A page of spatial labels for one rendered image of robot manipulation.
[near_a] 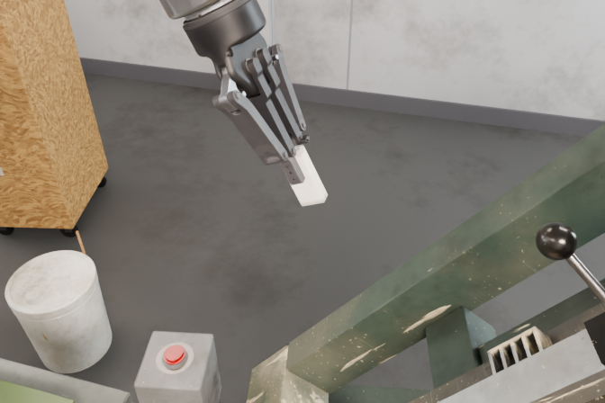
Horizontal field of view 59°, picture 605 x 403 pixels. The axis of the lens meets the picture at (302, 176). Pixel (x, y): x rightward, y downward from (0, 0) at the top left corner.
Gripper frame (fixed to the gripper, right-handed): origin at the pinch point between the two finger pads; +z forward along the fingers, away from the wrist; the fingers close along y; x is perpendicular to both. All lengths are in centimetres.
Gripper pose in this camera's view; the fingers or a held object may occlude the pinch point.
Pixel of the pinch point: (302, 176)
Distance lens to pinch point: 58.9
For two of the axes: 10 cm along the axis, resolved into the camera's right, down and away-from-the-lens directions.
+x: -8.6, 1.8, 4.8
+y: 3.1, -5.6, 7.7
